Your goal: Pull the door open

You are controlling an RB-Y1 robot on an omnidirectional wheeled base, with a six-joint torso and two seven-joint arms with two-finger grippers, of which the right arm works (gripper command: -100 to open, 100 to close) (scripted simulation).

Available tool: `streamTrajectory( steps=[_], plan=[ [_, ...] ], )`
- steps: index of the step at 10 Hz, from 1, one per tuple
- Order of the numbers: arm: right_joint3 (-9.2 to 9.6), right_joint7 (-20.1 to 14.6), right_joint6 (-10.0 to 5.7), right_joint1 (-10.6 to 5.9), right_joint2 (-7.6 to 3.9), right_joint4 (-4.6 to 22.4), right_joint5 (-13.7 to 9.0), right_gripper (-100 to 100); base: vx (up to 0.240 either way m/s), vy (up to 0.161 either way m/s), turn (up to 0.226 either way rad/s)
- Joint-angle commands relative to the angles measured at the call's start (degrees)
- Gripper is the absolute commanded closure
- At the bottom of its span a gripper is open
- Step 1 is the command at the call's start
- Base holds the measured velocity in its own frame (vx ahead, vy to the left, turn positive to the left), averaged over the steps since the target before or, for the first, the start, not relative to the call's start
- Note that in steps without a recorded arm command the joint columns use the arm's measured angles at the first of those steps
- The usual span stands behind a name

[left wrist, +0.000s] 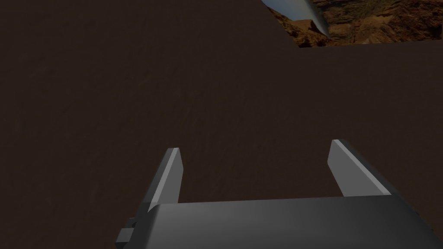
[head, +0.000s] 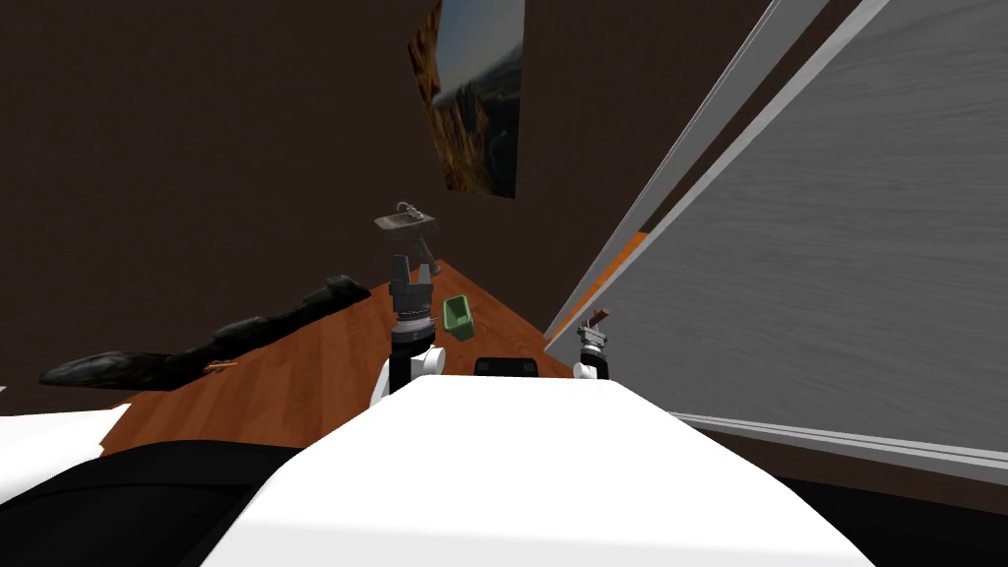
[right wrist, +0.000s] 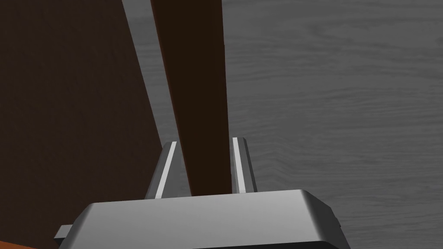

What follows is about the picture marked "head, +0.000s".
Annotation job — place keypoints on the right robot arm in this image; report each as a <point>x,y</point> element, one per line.
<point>592,364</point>

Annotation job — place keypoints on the green bin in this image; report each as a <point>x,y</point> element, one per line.
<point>458,319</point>

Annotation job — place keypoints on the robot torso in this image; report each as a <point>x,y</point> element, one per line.
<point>520,472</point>

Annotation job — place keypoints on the grey pedestal sink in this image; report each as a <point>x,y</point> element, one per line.
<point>405,224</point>

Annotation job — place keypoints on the grey door leaf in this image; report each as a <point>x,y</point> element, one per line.
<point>827,236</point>

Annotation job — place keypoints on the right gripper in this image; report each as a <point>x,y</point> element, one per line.
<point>593,332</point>

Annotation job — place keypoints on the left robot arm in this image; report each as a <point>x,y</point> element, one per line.
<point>411,350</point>

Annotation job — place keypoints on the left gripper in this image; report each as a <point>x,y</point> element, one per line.
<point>410,299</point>

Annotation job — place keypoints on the landscape picture on wall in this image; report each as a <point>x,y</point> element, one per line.
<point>472,94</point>

